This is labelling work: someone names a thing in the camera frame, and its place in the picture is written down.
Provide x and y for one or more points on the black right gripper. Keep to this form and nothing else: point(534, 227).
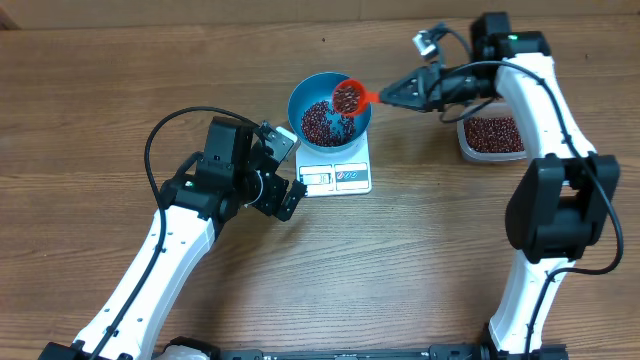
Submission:
point(427, 100)

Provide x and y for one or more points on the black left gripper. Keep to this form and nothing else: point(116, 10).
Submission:
point(277, 187)

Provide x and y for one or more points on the red scoop blue handle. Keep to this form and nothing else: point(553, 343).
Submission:
point(350, 98)

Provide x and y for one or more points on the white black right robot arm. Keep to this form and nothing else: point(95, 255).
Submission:
point(562, 202)

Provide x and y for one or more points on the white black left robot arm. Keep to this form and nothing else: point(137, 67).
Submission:
point(236, 169)

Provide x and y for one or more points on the white kitchen scale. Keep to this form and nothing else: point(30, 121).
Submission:
point(347, 172)

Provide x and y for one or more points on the blue bowl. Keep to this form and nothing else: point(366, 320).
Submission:
point(313, 118)

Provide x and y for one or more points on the red beans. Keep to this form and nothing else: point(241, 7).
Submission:
point(329, 123)

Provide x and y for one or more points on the clear plastic container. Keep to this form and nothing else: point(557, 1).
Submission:
point(490, 134)

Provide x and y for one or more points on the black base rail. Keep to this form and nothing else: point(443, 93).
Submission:
point(345, 354)

